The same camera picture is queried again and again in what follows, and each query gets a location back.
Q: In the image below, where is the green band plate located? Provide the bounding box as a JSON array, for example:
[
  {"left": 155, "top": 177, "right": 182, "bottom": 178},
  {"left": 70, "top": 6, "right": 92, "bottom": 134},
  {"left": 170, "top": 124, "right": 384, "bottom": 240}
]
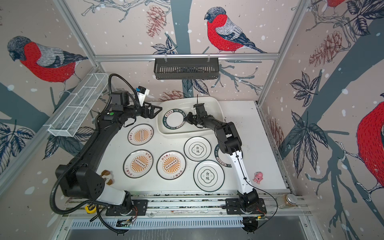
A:
[
  {"left": 214, "top": 145, "right": 232, "bottom": 168},
  {"left": 162, "top": 109, "right": 187, "bottom": 130}
]

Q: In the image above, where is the white green-rim plate front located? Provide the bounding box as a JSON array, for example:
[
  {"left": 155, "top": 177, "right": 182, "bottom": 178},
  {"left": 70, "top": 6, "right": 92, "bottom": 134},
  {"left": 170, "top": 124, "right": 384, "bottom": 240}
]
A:
[{"left": 194, "top": 160, "right": 225, "bottom": 193}]

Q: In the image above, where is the white green-rim plate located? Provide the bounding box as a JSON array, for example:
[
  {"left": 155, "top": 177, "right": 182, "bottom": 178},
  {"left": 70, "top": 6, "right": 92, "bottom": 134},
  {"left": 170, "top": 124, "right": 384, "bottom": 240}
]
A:
[
  {"left": 184, "top": 137, "right": 212, "bottom": 162},
  {"left": 194, "top": 160, "right": 225, "bottom": 193}
]

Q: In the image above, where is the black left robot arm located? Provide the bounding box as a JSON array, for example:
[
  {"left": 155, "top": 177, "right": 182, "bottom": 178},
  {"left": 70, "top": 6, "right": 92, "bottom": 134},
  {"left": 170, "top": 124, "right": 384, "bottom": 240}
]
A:
[{"left": 50, "top": 103, "right": 162, "bottom": 215}]

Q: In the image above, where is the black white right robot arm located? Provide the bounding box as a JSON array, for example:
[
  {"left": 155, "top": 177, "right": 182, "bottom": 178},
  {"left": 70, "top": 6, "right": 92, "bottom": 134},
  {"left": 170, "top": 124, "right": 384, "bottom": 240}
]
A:
[{"left": 185, "top": 103, "right": 261, "bottom": 213}]

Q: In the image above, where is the white plastic bin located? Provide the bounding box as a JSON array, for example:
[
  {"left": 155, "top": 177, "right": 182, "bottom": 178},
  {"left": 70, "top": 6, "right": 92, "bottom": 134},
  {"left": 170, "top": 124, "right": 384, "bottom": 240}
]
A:
[{"left": 156, "top": 97, "right": 224, "bottom": 139}]

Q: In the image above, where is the orange sunburst plate rear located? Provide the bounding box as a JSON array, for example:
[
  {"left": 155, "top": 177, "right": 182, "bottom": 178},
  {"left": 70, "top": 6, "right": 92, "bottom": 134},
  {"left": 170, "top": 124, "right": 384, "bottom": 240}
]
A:
[{"left": 128, "top": 124, "right": 154, "bottom": 146}]

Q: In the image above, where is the orange sunburst plate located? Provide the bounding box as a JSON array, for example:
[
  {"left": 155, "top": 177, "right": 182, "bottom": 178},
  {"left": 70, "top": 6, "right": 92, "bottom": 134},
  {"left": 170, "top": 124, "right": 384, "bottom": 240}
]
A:
[
  {"left": 123, "top": 150, "right": 154, "bottom": 179},
  {"left": 128, "top": 124, "right": 154, "bottom": 146},
  {"left": 157, "top": 151, "right": 187, "bottom": 180}
]

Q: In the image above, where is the white green-rim plate rear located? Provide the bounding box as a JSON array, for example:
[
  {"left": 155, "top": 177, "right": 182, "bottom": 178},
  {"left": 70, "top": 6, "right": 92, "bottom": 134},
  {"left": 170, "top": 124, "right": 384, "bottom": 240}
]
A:
[{"left": 184, "top": 137, "right": 212, "bottom": 162}]

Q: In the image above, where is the orange sunburst plate centre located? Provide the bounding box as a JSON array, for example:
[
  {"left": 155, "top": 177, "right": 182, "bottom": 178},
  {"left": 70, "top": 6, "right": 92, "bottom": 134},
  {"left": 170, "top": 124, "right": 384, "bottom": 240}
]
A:
[{"left": 157, "top": 151, "right": 187, "bottom": 180}]

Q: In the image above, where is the orange sunburst plate front left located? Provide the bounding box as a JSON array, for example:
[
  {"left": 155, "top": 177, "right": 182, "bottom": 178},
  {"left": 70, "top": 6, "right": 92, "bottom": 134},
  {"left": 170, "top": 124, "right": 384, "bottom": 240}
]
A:
[{"left": 123, "top": 150, "right": 154, "bottom": 179}]

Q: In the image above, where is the brown small object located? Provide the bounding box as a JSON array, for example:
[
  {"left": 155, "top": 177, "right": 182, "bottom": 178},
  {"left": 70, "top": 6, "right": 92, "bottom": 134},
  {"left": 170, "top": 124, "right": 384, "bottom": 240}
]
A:
[{"left": 101, "top": 170, "right": 114, "bottom": 186}]

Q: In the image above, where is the pink small toy figure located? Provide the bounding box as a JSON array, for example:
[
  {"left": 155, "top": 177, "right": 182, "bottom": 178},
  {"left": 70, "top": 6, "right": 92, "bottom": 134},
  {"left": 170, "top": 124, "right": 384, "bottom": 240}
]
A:
[{"left": 253, "top": 172, "right": 264, "bottom": 185}]

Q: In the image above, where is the yellow tape measure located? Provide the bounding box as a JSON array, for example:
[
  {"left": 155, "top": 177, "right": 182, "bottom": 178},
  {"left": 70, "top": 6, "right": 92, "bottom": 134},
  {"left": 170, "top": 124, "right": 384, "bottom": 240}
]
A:
[{"left": 85, "top": 204, "right": 97, "bottom": 214}]

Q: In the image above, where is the small circuit board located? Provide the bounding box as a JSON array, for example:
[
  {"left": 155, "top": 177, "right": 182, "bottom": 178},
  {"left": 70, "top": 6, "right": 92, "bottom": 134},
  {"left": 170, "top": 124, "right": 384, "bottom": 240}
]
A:
[{"left": 116, "top": 219, "right": 134, "bottom": 228}]

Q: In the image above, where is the glass jar with lid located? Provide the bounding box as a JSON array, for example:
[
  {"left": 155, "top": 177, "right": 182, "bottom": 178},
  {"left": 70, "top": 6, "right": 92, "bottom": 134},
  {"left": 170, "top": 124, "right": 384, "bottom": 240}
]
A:
[{"left": 277, "top": 194, "right": 298, "bottom": 209}]

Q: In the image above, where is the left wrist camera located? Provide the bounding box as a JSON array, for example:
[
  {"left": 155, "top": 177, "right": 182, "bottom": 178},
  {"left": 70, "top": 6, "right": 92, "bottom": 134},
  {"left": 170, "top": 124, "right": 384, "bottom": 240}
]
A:
[{"left": 136, "top": 86, "right": 150, "bottom": 107}]

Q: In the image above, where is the white wire mesh basket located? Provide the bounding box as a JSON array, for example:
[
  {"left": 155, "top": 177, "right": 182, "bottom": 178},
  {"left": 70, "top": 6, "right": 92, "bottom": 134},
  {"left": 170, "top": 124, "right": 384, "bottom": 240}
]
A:
[{"left": 48, "top": 73, "right": 108, "bottom": 137}]

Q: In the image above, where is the black hanging wire shelf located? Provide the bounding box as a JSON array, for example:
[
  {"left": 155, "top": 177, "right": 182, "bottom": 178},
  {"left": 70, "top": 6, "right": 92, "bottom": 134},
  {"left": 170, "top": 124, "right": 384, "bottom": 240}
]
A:
[{"left": 154, "top": 58, "right": 220, "bottom": 80}]

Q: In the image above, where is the black thin cable right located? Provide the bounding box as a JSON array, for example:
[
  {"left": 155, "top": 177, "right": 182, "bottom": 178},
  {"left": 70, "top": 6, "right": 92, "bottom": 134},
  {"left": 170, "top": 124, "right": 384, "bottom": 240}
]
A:
[{"left": 235, "top": 151, "right": 279, "bottom": 230}]

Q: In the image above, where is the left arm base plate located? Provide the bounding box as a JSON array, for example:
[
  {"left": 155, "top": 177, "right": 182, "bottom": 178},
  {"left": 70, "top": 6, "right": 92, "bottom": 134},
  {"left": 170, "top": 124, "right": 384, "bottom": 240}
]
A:
[{"left": 106, "top": 200, "right": 148, "bottom": 217}]

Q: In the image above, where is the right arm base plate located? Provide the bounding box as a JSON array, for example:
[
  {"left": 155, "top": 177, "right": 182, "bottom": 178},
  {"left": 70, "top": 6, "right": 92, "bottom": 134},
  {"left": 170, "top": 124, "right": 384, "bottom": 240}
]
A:
[{"left": 222, "top": 197, "right": 267, "bottom": 215}]

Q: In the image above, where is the black corrugated cable hose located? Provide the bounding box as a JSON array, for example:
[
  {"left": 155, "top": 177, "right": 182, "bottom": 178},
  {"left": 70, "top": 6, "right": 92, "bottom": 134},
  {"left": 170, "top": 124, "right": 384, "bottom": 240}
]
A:
[{"left": 49, "top": 140, "right": 106, "bottom": 215}]

